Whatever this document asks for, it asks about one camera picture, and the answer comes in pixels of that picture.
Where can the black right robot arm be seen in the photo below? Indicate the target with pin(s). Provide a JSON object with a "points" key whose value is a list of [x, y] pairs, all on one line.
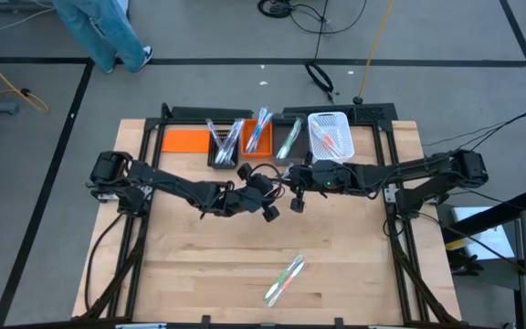
{"points": [[404, 173]]}

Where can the white paper sheet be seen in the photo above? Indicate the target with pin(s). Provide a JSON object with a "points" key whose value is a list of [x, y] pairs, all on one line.
{"points": [[487, 242]]}

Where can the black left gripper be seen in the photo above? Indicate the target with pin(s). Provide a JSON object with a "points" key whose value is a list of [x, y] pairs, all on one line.
{"points": [[251, 198]]}

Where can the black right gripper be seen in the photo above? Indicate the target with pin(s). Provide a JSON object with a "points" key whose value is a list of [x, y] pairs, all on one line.
{"points": [[322, 176]]}

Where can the white perforated basket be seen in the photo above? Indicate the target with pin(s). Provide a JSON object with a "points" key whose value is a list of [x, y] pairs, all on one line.
{"points": [[343, 155]]}

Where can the orange toothbrush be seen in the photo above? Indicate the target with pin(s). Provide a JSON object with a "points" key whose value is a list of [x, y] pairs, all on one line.
{"points": [[331, 147], [331, 137], [290, 280], [321, 134]]}

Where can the orange flat tray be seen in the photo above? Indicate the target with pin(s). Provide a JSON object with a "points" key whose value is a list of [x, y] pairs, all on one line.
{"points": [[185, 141]]}

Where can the black perforated mount plate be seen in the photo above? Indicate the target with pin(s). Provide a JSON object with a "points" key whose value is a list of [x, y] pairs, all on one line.
{"points": [[372, 113]]}

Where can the black aluminium rig frame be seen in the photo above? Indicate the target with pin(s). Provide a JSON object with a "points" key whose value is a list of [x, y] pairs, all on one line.
{"points": [[185, 122]]}

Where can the person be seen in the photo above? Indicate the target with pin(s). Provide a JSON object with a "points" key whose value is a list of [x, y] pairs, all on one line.
{"points": [[108, 32]]}

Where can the black diagonal bar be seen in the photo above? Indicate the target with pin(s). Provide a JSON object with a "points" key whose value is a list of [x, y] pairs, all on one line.
{"points": [[496, 215]]}

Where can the silver aluminium extrusion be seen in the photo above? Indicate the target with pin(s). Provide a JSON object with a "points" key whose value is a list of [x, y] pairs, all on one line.
{"points": [[139, 326]]}

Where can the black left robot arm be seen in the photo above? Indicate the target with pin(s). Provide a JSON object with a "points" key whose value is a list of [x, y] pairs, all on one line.
{"points": [[176, 185]]}

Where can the black slotted basket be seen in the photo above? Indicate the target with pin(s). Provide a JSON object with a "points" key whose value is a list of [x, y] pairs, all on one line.
{"points": [[212, 157]]}

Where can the grey plastic bin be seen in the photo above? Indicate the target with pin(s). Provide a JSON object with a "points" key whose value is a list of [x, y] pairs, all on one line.
{"points": [[305, 137]]}

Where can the orange plastic basket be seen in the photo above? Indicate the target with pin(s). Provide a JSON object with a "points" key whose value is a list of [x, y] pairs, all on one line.
{"points": [[267, 153]]}

